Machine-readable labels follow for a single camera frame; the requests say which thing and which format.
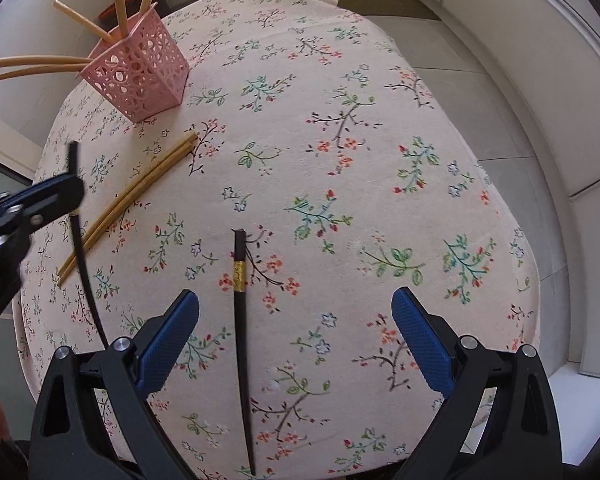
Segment dark brown trash bin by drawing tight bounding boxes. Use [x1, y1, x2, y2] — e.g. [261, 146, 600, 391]
[98, 0, 142, 22]

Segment black chopstick gold band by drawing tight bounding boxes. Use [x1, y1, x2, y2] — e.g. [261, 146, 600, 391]
[233, 229, 256, 476]

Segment pink perforated utensil holder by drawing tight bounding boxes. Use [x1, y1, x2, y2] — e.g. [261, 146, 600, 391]
[80, 8, 189, 124]

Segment floral tablecloth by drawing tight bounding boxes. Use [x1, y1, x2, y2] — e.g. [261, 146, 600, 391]
[15, 0, 540, 479]

